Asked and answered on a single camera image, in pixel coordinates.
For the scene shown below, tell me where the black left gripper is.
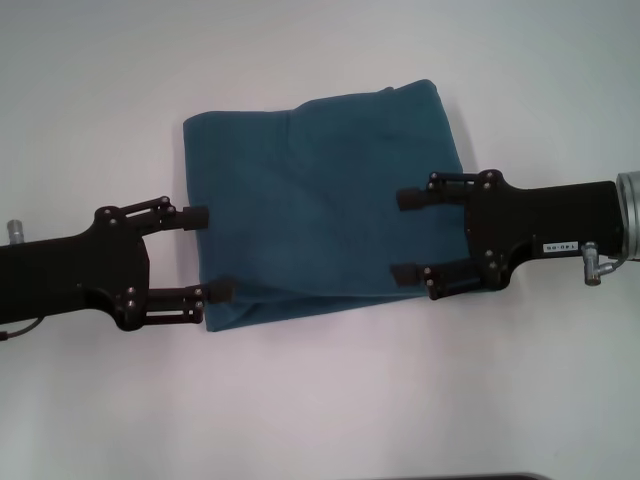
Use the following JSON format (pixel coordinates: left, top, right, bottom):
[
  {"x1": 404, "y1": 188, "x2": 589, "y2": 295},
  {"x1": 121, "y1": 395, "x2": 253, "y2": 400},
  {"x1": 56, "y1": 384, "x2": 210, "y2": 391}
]
[{"x1": 0, "y1": 195, "x2": 210, "y2": 333}]

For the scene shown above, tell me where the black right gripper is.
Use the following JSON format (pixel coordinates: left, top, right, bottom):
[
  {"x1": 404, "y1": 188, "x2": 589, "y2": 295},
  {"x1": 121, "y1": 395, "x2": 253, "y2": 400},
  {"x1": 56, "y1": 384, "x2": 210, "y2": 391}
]
[{"x1": 390, "y1": 169, "x2": 626, "y2": 301}]

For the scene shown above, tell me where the teal blue printed t-shirt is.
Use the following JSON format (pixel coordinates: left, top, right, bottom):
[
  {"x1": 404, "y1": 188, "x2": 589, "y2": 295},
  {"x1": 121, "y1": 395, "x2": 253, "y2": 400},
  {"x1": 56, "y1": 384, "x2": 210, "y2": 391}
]
[{"x1": 181, "y1": 78, "x2": 485, "y2": 334}]

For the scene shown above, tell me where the silver metal cable connector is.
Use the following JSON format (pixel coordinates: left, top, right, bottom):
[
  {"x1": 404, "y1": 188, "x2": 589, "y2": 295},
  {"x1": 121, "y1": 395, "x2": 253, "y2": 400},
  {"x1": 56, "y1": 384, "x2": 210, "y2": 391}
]
[{"x1": 581, "y1": 241, "x2": 627, "y2": 287}]

